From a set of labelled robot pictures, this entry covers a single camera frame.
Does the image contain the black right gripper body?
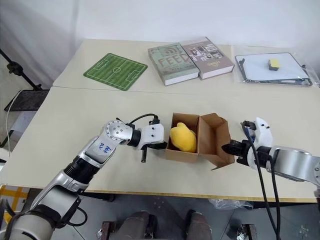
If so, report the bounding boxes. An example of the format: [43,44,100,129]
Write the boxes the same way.
[231,140,251,165]

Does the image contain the brown cardboard box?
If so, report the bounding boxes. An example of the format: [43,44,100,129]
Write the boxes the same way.
[163,112,236,172]

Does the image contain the yellow plush item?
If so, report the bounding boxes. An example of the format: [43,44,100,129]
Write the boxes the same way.
[169,121,198,153]

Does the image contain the crumpled clear plastic wrap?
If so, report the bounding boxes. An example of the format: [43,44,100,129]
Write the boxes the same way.
[212,198,253,211]

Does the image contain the dark rounded shape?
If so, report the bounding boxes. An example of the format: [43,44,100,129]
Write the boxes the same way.
[186,209,213,240]
[117,211,157,240]

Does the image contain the green soccer field mat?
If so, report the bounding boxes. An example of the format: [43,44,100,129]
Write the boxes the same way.
[82,52,149,91]

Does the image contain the black framed whiteboard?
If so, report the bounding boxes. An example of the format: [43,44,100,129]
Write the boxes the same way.
[234,52,313,88]

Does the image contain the green FEED book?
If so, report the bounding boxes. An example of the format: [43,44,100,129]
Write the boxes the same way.
[147,43,200,87]

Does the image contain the brown collage cover book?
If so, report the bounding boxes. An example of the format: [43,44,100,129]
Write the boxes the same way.
[179,36,235,80]

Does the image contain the yellow black board eraser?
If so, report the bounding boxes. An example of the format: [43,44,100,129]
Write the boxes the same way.
[266,58,281,71]

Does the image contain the clear plastic bag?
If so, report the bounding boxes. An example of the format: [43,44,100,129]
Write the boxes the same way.
[231,44,320,88]

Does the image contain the black square platform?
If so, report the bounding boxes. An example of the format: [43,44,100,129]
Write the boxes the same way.
[4,89,50,112]

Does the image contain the black tripod stand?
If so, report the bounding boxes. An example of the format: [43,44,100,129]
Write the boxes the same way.
[0,48,43,91]

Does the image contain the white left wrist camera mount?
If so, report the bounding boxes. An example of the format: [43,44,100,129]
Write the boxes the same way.
[134,124,165,151]

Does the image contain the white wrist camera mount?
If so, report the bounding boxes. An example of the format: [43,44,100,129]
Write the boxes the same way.
[246,116,275,151]
[134,124,165,151]

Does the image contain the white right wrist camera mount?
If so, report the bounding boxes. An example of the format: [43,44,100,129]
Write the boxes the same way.
[246,116,275,151]

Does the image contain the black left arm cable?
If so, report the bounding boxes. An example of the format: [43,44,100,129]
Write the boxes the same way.
[115,113,160,127]

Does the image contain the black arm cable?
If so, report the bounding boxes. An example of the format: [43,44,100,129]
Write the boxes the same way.
[240,120,285,240]
[115,113,160,127]

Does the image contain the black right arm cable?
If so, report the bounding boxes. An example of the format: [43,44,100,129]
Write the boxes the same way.
[240,120,285,240]

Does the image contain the thin white cable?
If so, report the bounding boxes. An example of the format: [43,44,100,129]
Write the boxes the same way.
[5,89,25,151]

